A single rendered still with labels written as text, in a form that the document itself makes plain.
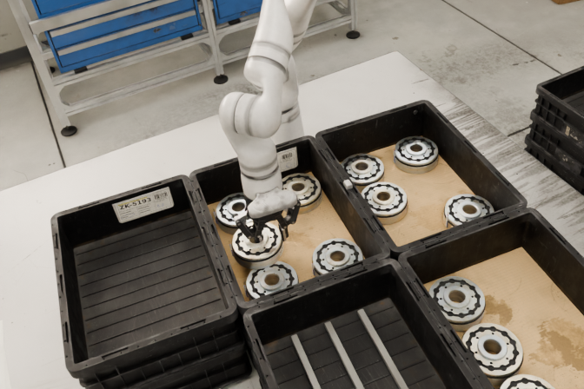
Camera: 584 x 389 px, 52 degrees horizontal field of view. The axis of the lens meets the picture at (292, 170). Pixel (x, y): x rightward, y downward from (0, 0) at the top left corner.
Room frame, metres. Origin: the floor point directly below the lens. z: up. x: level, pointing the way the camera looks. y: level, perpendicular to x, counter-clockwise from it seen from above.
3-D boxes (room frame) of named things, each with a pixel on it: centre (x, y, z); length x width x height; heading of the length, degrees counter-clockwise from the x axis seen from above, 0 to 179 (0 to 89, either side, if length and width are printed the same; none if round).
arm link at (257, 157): (0.83, 0.07, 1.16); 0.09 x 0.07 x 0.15; 63
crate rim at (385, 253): (0.86, 0.03, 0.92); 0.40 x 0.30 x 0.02; 16
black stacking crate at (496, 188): (0.94, -0.26, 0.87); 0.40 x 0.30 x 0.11; 16
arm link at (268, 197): (0.81, 0.05, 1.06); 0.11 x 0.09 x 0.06; 16
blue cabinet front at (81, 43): (2.65, 0.70, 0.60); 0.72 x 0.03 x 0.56; 112
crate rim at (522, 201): (0.94, -0.26, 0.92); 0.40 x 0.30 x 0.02; 16
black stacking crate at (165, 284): (0.77, 0.32, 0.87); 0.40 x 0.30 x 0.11; 16
